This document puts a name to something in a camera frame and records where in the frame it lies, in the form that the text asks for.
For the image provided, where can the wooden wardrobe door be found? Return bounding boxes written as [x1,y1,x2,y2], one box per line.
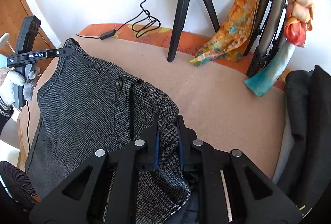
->
[1,0,55,74]

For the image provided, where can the folded grey tripod stand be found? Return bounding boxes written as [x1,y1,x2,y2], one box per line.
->
[244,0,286,78]

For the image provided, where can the black sleeve forearm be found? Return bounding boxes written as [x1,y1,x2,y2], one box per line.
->
[0,106,13,133]

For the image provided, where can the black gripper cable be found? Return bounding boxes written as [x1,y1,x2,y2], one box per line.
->
[25,103,31,150]

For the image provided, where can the blue jeans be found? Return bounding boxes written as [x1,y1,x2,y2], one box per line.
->
[165,171,199,224]

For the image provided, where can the grey houndstooth pants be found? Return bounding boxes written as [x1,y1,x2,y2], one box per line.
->
[25,39,190,223]

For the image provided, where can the braided orange teal scarf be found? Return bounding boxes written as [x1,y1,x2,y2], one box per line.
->
[244,0,314,97]

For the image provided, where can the left hand white glove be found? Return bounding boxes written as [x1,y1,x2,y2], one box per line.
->
[1,64,40,110]

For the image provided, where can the stack of dark clothes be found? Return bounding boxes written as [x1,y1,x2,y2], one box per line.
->
[277,66,330,214]

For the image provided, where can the orange floral scarf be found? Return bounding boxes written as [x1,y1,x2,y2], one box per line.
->
[190,0,260,67]

